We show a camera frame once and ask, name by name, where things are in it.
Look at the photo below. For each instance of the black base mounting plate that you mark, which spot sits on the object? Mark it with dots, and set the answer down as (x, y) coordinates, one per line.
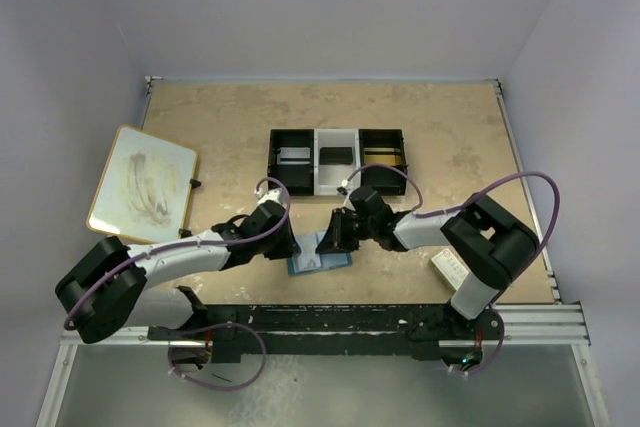
(423, 332)

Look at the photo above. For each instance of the yellow framed whiteboard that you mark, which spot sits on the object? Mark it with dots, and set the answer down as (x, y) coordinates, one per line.
(144, 189)

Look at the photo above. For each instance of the black card in tray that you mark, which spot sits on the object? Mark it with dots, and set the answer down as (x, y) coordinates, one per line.
(336, 155)

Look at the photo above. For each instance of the blue leather card holder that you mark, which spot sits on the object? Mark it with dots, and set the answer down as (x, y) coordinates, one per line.
(309, 262)

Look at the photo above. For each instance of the white card box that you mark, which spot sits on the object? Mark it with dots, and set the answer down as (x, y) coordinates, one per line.
(452, 271)

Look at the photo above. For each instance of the black and white sorting tray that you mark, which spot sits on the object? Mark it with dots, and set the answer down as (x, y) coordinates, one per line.
(315, 162)

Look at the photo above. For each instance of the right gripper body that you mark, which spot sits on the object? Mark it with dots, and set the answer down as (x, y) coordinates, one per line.
(338, 230)

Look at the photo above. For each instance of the gold card in tray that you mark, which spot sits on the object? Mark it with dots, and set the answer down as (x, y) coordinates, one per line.
(390, 157)

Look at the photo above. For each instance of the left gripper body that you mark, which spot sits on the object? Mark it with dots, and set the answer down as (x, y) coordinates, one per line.
(288, 238)

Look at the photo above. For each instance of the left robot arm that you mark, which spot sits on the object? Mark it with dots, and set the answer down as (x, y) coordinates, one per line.
(114, 285)

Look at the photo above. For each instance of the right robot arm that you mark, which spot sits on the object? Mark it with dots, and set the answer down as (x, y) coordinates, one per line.
(495, 245)

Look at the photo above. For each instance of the white card in tray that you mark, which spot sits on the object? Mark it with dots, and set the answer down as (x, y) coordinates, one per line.
(293, 156)

